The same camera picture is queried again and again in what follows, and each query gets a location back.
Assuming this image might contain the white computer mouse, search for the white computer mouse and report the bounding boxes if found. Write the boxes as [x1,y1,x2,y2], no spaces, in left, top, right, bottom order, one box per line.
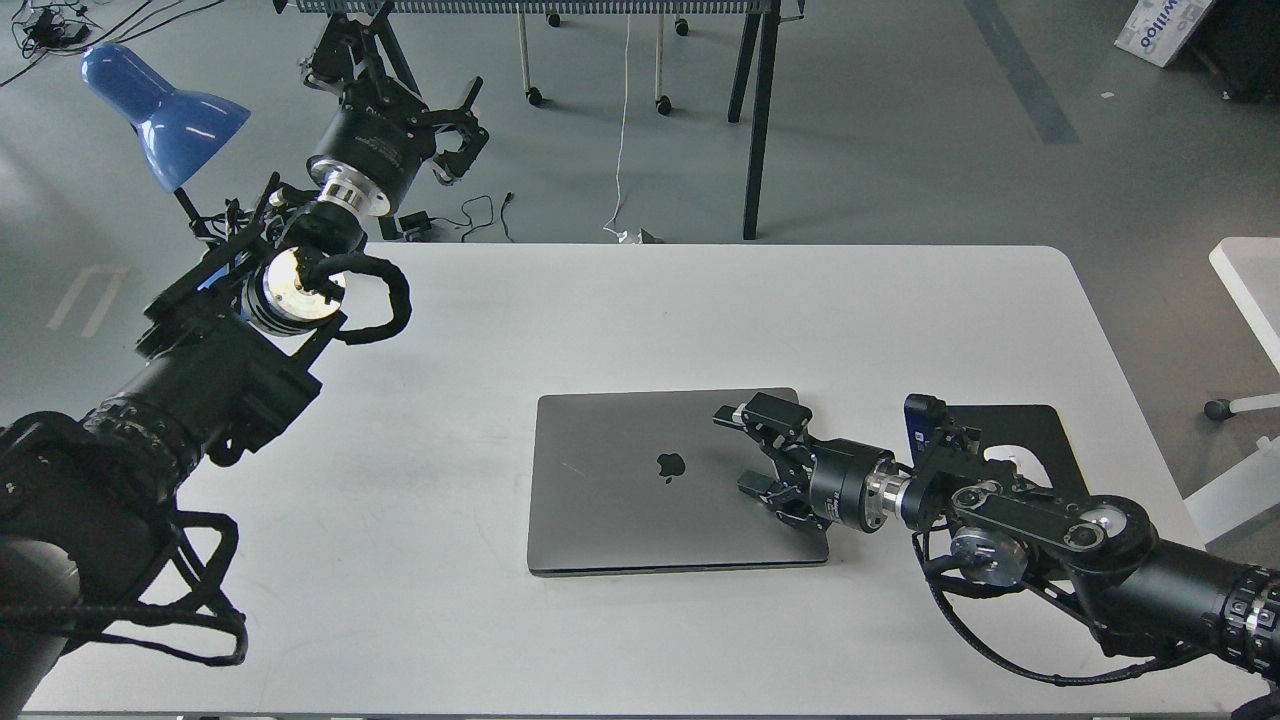
[983,445,1050,486]

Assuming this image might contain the black mouse pad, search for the black mouse pad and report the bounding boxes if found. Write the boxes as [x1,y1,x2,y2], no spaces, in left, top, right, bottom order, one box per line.
[948,404,1091,498]

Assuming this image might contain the black cable bundle on floor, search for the black cable bundle on floor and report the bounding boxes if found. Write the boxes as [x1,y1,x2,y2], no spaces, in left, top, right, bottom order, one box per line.
[0,0,230,88]

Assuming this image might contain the black floor cable with adapter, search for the black floor cable with adapter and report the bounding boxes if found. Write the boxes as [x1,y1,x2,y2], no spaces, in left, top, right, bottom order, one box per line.
[398,192,517,243]

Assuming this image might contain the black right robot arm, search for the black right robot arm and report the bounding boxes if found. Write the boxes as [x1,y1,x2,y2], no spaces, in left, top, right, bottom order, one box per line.
[714,392,1279,687]

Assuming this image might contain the white cardboard box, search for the white cardboard box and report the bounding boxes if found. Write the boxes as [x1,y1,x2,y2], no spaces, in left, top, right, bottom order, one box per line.
[1114,1,1215,69]

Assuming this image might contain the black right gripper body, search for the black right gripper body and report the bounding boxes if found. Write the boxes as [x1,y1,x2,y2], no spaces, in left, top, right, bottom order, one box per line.
[785,438,897,533]

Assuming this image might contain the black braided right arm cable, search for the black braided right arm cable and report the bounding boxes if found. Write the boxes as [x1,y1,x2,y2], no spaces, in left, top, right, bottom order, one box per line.
[910,530,1216,687]

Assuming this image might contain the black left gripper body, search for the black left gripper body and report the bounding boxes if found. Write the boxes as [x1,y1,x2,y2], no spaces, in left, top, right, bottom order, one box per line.
[307,81,462,217]

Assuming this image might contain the grey laptop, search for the grey laptop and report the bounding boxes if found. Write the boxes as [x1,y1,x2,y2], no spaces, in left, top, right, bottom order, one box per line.
[526,388,829,577]

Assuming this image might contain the white side table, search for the white side table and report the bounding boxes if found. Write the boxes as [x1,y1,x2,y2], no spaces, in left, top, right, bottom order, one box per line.
[1185,237,1279,543]

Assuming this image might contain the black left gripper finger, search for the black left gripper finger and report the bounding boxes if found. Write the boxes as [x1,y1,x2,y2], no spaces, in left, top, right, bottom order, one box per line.
[431,77,489,186]
[301,12,392,101]

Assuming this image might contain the blue desk lamp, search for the blue desk lamp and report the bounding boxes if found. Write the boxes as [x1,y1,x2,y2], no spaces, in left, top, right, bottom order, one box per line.
[81,44,251,247]

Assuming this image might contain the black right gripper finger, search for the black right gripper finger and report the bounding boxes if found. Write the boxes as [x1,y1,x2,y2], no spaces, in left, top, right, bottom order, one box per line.
[737,471,832,530]
[713,392,813,466]

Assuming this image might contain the white rolling stand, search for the white rolling stand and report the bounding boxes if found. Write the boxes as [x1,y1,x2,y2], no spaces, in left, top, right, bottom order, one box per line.
[516,12,691,117]

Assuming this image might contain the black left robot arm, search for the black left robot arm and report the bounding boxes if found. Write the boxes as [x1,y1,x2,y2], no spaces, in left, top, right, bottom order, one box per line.
[1,1,489,719]

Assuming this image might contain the white hanging cable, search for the white hanging cable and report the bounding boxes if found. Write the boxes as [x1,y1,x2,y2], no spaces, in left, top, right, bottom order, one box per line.
[603,14,663,246]

